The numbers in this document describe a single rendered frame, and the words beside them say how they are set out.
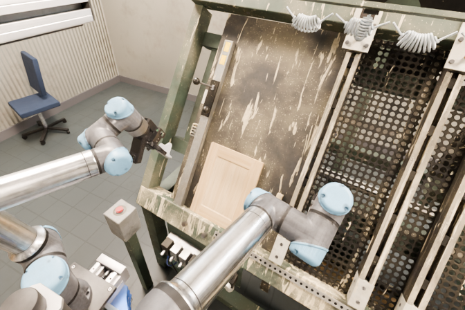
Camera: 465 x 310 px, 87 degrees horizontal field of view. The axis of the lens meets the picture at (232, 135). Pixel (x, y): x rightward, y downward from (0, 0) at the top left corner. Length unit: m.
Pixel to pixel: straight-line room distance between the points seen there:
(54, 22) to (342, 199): 0.61
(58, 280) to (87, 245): 1.62
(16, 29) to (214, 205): 1.18
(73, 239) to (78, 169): 1.99
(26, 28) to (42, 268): 0.79
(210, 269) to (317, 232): 0.26
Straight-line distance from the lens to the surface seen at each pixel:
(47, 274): 1.03
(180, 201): 1.48
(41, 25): 0.40
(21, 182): 0.75
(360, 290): 1.30
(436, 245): 1.25
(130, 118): 0.86
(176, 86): 1.48
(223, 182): 1.35
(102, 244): 2.57
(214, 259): 0.50
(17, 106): 3.89
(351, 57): 1.20
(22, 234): 1.04
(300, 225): 0.63
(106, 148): 0.77
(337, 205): 0.62
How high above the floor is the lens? 2.08
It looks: 37 degrees down
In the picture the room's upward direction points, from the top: 3 degrees clockwise
